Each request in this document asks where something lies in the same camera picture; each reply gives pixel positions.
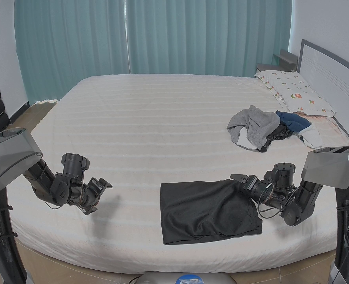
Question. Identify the white printed pillow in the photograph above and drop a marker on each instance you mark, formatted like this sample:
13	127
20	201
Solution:
295	90

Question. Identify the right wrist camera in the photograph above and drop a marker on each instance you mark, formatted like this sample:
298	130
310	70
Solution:
268	176

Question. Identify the grey bedside table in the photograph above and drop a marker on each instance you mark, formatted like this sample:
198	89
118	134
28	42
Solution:
289	57

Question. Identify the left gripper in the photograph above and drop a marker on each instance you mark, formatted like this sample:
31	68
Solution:
93	192

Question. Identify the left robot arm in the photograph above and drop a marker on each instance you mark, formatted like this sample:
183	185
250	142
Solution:
9	155

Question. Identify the blue-green curtain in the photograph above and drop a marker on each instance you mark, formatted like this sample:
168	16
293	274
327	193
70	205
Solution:
74	40
210	25

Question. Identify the grey garment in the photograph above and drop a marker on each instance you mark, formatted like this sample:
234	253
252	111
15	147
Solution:
263	121

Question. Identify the black shiny garment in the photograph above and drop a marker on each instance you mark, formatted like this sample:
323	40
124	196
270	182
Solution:
279	133

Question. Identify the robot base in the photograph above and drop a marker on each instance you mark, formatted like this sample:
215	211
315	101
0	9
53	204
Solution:
159	279

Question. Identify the black T-shirt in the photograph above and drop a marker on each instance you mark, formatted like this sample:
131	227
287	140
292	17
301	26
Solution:
207	211

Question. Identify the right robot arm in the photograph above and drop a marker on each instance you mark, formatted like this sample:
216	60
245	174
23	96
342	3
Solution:
328	167

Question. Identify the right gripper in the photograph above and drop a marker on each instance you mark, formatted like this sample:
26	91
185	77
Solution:
258	189

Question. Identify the dark blue garment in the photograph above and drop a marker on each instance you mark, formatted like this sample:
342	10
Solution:
294	120

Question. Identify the white garment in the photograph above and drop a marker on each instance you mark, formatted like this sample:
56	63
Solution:
312	137

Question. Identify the bed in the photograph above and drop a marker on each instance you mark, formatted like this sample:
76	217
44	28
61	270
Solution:
162	114

